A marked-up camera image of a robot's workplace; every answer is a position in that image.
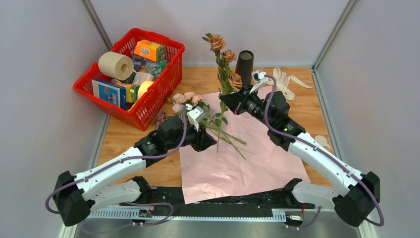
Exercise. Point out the green and yellow box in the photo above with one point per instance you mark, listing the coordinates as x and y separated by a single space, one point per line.
131 91

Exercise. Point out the brown rose stem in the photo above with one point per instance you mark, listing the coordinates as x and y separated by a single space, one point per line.
223 58

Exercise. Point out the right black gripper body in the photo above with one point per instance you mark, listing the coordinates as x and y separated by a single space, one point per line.
249 103

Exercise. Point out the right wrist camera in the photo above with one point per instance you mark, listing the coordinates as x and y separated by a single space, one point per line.
260 80

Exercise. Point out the cream ribbon with gold print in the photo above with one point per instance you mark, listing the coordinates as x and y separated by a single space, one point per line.
283 81

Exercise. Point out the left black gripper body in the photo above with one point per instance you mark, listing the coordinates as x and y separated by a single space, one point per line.
194 138

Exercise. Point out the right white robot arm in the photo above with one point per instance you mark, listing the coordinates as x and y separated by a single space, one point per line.
353 195

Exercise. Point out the aluminium frame rail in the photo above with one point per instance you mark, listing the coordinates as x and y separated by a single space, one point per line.
122 209

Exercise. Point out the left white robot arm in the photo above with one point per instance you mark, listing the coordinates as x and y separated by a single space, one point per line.
75 197

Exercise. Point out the pink wrapped packet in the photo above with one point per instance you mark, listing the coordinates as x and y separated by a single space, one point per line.
141 77

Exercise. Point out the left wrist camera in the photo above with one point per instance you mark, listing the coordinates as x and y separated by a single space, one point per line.
195 115

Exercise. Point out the orange and green box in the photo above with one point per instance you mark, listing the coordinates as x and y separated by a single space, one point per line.
150 50

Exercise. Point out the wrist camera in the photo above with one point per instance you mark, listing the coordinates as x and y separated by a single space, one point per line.
195 115
260 80

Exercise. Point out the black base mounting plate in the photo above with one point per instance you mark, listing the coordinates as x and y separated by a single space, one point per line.
250 206

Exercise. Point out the beige toilet paper roll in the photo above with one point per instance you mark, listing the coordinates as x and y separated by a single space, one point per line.
116 65

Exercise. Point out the purple flower bouquet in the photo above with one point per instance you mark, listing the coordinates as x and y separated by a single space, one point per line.
212 120

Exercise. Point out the black tapered vase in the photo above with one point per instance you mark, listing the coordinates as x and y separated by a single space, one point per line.
244 66

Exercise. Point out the blue and white box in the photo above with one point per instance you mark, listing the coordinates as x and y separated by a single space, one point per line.
110 92

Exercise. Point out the pink and purple wrapping paper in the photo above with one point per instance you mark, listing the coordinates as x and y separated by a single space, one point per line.
222 171

